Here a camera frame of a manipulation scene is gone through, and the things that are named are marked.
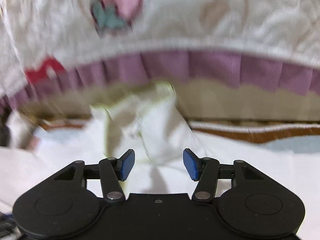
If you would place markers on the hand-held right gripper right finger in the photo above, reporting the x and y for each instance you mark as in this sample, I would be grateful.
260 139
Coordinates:
190 163

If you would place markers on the cream ribbed pajama shirt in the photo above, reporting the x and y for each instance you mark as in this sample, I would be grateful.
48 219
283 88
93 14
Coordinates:
155 120

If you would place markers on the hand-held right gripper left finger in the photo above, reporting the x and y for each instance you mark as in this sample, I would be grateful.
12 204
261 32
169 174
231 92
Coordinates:
127 165

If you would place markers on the white quilted bedspread red print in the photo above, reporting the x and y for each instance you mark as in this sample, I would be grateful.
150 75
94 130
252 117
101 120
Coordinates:
175 17

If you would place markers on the checkered pastel rug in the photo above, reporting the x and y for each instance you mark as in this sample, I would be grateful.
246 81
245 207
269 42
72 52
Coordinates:
287 145

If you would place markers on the beige bed frame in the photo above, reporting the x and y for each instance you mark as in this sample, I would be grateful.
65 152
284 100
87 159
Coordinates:
237 102

